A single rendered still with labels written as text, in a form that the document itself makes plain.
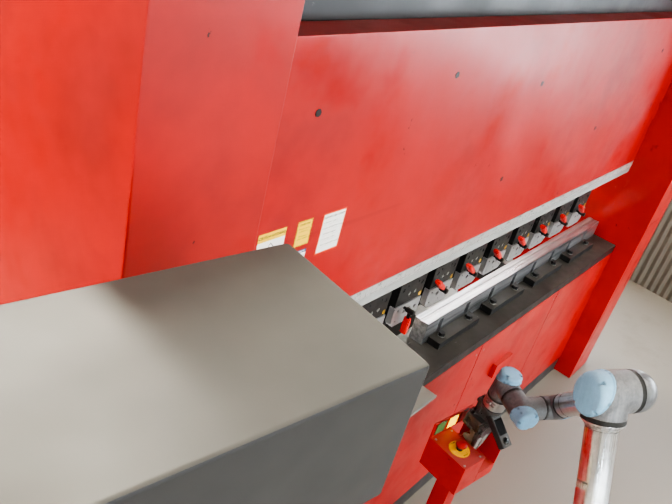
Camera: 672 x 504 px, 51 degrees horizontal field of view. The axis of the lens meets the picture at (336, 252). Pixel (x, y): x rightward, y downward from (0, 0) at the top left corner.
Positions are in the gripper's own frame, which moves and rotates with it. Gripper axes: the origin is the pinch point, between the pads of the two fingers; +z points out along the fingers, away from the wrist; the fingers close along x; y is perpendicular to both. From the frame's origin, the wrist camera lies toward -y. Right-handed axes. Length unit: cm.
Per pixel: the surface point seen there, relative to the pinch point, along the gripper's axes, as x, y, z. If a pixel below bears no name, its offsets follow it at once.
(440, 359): -8.1, 30.2, -11.7
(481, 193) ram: -8, 44, -74
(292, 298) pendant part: 134, -21, -124
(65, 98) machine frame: 142, 20, -128
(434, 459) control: 15.1, 4.4, 1.6
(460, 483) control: 13.9, -6.7, 1.6
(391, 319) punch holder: 25, 35, -37
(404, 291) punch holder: 22, 37, -47
